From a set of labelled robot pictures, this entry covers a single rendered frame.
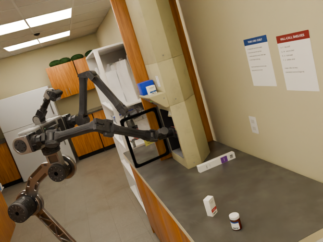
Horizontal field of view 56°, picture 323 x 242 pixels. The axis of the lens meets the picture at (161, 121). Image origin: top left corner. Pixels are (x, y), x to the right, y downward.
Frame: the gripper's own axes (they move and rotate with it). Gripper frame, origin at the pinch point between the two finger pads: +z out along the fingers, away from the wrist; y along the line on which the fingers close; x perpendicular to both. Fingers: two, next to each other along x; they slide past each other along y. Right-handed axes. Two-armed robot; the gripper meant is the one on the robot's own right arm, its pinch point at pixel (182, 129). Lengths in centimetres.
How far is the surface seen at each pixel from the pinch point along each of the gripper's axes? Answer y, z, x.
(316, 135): -95, 29, 0
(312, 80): -99, 26, -27
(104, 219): 166, -64, 122
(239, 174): -53, 8, 25
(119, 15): 20, -22, -91
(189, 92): -8.7, 7.1, -26.5
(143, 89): 3.8, -21.7, -35.4
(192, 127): -15.6, 1.0, -2.6
